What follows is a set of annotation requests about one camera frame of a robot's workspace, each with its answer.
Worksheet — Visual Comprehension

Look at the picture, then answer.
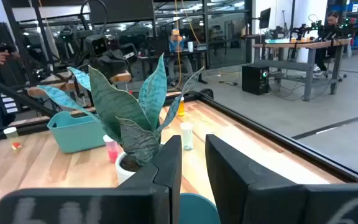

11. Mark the wooden workbench with grey legs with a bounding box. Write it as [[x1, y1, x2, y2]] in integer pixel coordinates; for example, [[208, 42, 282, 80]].
[[253, 37, 352, 101]]

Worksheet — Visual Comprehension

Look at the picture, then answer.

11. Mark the light teal plastic bin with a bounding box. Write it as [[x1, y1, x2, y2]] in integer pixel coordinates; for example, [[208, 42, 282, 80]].
[[47, 111, 107, 154]]

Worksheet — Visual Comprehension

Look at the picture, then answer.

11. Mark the snake plant in white pot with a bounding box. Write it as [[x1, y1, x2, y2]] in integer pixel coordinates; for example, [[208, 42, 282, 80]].
[[37, 53, 204, 185]]

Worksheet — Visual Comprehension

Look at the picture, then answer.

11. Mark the orange medicine bottle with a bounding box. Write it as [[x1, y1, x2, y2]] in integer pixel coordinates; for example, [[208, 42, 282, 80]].
[[177, 96, 186, 118]]

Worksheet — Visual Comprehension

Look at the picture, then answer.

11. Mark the yellow hanging cable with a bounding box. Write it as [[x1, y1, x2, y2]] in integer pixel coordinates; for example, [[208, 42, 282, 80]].
[[174, 0, 183, 91]]

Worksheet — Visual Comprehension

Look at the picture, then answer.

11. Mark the clear bottle with red pills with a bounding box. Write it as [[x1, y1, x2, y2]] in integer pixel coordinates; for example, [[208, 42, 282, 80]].
[[3, 126, 22, 152]]

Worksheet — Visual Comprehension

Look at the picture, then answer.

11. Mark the light blue medicine bottle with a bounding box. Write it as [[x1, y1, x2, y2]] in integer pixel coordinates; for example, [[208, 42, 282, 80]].
[[180, 121, 195, 151]]

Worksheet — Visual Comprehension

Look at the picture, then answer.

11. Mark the pink medicine bottle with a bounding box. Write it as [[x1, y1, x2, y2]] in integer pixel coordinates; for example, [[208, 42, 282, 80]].
[[103, 134, 120, 164]]

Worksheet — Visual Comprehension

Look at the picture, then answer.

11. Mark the dark teal plastic bin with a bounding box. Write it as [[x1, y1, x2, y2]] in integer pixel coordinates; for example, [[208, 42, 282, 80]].
[[178, 192, 222, 224]]

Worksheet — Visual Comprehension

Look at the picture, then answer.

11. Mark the dark office desk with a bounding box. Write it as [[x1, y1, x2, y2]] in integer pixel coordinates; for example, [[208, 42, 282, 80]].
[[138, 49, 208, 85]]

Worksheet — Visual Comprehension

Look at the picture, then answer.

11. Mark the black monitor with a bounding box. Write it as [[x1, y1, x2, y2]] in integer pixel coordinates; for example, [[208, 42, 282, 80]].
[[259, 7, 272, 30]]

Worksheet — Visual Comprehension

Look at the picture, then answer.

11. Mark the black aluminium table frame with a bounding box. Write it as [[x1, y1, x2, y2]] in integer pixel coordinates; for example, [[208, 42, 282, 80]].
[[0, 0, 358, 184]]

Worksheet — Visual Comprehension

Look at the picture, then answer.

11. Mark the black computer tower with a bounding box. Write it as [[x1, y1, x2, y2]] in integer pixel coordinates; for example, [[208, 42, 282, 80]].
[[241, 64, 270, 96]]

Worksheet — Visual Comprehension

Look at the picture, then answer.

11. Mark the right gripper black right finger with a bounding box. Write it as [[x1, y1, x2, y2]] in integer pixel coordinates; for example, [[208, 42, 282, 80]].
[[205, 134, 358, 224]]

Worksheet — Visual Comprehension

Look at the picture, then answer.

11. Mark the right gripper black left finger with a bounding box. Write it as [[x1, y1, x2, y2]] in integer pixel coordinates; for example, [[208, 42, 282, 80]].
[[0, 135, 183, 224]]

